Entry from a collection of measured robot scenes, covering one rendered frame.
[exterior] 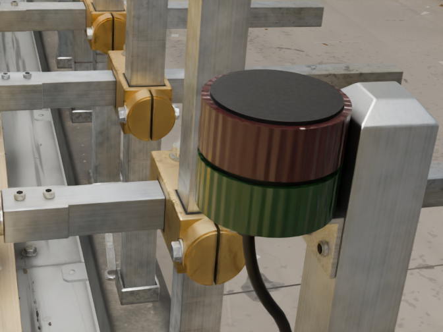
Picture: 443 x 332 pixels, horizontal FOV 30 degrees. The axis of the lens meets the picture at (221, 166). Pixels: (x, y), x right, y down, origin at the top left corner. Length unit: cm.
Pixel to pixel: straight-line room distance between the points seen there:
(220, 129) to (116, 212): 36
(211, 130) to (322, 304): 11
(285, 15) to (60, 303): 50
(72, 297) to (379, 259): 79
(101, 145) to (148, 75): 32
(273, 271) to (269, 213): 197
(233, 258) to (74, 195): 14
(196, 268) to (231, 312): 151
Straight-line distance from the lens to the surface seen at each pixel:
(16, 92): 88
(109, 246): 106
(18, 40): 202
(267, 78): 34
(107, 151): 115
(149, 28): 83
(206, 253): 61
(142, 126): 83
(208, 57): 57
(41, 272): 117
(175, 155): 70
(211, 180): 32
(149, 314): 96
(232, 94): 32
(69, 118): 142
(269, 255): 236
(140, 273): 96
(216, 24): 57
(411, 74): 385
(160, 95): 83
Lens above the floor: 129
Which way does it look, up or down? 27 degrees down
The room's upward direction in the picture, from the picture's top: 5 degrees clockwise
